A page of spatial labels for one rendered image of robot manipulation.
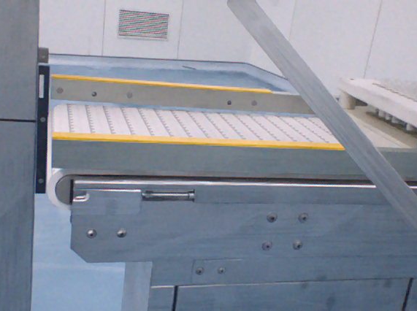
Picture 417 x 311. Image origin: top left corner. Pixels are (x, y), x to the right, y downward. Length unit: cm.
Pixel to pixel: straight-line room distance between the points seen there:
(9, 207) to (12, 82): 20
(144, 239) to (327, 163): 23
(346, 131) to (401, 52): 422
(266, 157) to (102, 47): 529
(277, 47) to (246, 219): 20
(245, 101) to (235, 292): 31
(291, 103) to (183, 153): 36
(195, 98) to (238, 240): 29
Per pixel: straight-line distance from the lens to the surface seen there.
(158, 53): 608
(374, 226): 72
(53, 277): 208
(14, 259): 95
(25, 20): 82
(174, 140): 58
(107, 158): 57
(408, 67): 472
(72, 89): 82
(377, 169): 57
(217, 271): 71
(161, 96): 84
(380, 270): 82
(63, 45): 575
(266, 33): 57
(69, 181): 59
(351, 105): 92
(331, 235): 70
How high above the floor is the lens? 111
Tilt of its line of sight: 19 degrees down
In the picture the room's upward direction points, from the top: 8 degrees clockwise
